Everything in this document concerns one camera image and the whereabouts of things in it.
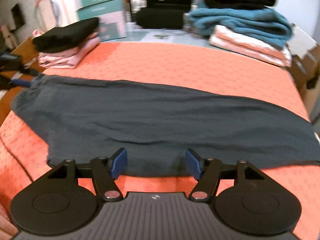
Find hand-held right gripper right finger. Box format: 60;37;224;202
185;148;265;202

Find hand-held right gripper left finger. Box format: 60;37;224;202
47;148;128;202

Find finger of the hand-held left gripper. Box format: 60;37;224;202
11;79;34;88
20;66;42;77

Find dark grey pants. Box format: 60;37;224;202
11;75;320;178

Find pink folded garment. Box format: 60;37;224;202
32;29;101;69

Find black folded garment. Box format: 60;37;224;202
32;17;100;53
135;7;185;29

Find pastel hula hoop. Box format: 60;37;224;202
34;0;62;30

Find orange patterned mat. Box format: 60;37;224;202
0;41;320;240

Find white quilted folded garment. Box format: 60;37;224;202
209;24;292;67

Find teal knit sweater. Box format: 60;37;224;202
189;7;293;50

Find black knit sweater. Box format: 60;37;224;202
204;0;275;10

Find black wall television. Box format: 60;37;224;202
10;3;25;29

